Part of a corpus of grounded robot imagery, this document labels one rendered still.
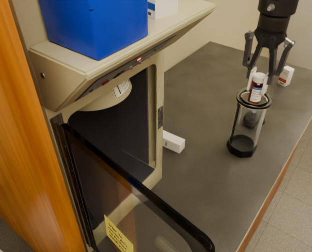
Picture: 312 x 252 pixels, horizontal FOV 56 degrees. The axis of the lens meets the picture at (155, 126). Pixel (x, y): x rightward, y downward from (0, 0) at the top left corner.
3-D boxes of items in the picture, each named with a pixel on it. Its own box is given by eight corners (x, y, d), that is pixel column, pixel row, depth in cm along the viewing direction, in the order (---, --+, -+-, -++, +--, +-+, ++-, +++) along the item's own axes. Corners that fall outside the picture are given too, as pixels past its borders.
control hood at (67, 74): (43, 108, 45) (24, 47, 39) (165, 39, 65) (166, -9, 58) (95, 139, 40) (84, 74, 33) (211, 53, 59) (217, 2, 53)
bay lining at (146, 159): (34, 183, 84) (-12, 74, 61) (99, 135, 99) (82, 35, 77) (93, 230, 72) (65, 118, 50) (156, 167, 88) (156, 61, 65)
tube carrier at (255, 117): (220, 148, 104) (230, 98, 90) (234, 132, 110) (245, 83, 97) (249, 161, 99) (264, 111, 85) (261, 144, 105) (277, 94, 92)
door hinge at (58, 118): (86, 244, 72) (48, 120, 47) (93, 236, 73) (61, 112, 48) (90, 247, 71) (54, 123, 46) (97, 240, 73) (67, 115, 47)
